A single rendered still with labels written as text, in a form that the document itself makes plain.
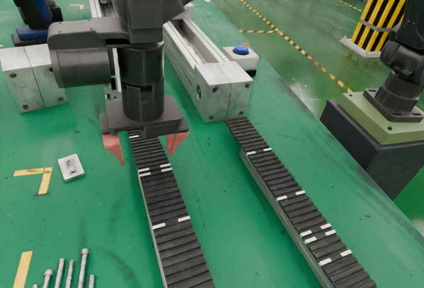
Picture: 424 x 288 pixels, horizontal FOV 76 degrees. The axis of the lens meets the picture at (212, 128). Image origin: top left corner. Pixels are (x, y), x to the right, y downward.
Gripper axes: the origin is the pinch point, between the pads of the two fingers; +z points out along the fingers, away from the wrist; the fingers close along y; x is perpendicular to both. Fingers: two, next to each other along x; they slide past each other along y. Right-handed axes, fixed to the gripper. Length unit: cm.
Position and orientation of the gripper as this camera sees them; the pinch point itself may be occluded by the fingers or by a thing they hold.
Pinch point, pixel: (146, 154)
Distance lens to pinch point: 46.7
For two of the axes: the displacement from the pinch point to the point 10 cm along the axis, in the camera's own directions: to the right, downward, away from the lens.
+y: -9.2, 1.5, -3.5
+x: 3.6, 6.2, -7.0
